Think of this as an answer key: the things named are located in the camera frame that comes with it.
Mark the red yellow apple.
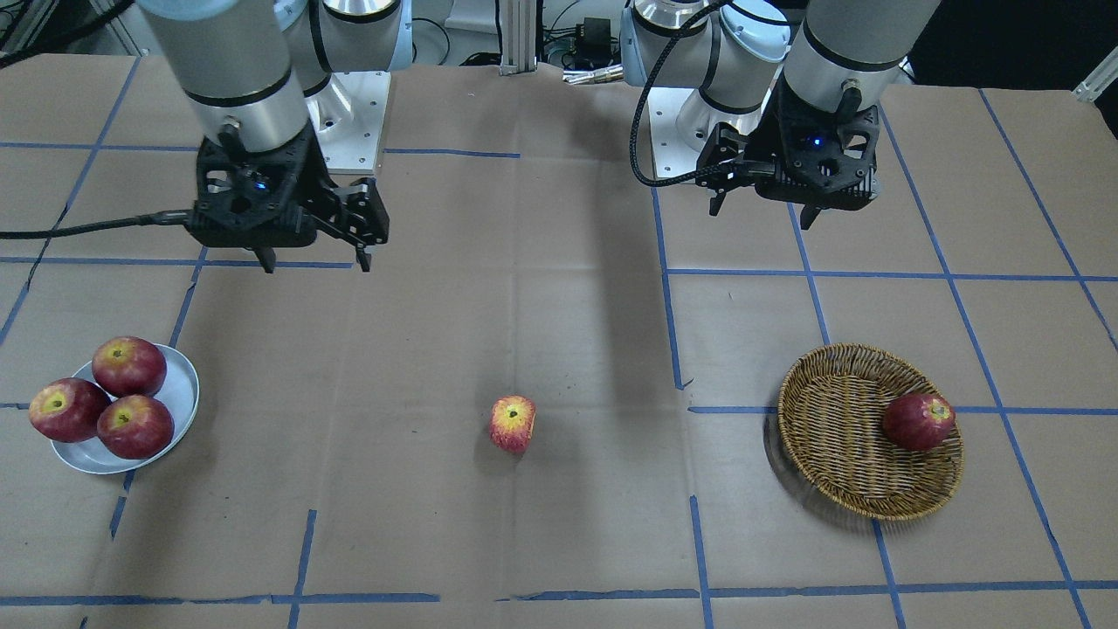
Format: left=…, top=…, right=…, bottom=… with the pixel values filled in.
left=487, top=395, right=536, bottom=455

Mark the red apple plate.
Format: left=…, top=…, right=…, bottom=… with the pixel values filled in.
left=91, top=337, right=167, bottom=397
left=28, top=377, right=111, bottom=444
left=95, top=395, right=176, bottom=460

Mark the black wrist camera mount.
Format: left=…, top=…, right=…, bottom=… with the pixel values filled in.
left=184, top=121, right=342, bottom=248
left=743, top=77, right=881, bottom=211

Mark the black power adapter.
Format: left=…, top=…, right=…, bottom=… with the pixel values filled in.
left=576, top=17, right=612, bottom=60

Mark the black camera cable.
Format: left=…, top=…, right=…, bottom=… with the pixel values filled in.
left=0, top=210, right=195, bottom=241

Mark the woven wicker basket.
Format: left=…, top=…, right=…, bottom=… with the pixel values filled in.
left=777, top=342, right=965, bottom=522

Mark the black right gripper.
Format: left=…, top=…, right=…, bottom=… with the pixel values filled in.
left=254, top=177, right=390, bottom=274

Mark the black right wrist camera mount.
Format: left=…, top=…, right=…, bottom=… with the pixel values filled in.
left=184, top=121, right=342, bottom=248

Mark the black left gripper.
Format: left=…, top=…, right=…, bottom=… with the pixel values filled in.
left=697, top=122, right=824, bottom=231

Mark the red apple plate front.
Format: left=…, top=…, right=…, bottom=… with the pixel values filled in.
left=95, top=395, right=176, bottom=460

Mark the black braided cable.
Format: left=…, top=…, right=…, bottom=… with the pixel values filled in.
left=631, top=0, right=761, bottom=188

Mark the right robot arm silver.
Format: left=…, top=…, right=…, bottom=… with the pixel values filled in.
left=139, top=1, right=413, bottom=273

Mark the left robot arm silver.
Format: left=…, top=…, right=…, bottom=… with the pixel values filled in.
left=620, top=1, right=939, bottom=230

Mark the dark red apple in basket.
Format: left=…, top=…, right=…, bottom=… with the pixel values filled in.
left=881, top=393, right=956, bottom=452

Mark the light blue plate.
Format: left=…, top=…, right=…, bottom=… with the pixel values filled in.
left=51, top=343, right=200, bottom=474

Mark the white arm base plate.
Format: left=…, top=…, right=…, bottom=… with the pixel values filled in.
left=305, top=72, right=392, bottom=177
left=647, top=87, right=762, bottom=179

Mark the aluminium frame post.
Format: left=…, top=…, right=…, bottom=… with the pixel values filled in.
left=495, top=0, right=542, bottom=76

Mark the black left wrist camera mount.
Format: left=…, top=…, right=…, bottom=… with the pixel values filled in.
left=743, top=77, right=881, bottom=211

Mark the red apple plate back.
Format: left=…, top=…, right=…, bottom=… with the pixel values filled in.
left=91, top=337, right=167, bottom=397

